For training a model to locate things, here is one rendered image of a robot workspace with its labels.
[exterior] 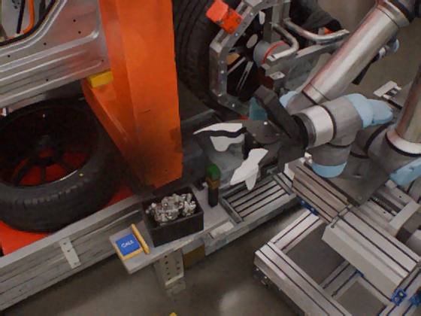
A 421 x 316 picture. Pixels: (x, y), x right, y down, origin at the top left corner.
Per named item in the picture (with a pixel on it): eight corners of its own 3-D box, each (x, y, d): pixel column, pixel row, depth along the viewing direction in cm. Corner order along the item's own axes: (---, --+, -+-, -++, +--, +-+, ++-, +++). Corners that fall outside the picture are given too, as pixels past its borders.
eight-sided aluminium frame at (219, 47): (304, 83, 195) (323, -27, 156) (313, 90, 192) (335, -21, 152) (208, 124, 175) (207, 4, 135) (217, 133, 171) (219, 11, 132)
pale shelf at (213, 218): (205, 192, 170) (204, 188, 168) (228, 221, 160) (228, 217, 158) (110, 241, 154) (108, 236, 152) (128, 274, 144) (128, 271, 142)
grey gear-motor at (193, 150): (169, 147, 236) (164, 99, 210) (209, 196, 212) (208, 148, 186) (140, 160, 229) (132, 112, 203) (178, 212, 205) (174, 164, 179)
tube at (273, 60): (274, 28, 152) (277, 3, 145) (310, 53, 141) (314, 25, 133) (237, 41, 146) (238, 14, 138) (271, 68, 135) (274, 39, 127)
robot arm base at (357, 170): (386, 165, 126) (395, 143, 119) (358, 190, 120) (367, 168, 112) (348, 140, 134) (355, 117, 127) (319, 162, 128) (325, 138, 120)
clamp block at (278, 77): (268, 74, 145) (269, 62, 141) (284, 87, 140) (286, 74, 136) (256, 78, 143) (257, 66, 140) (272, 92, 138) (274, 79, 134)
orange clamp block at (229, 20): (231, 10, 144) (216, -2, 137) (244, 19, 140) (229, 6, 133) (219, 26, 146) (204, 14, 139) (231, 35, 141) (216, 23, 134)
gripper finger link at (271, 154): (266, 174, 69) (285, 144, 74) (266, 166, 68) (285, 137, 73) (240, 165, 70) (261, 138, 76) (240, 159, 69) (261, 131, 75)
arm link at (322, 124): (335, 117, 75) (309, 97, 81) (315, 124, 74) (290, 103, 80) (330, 149, 80) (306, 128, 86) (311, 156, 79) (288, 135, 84)
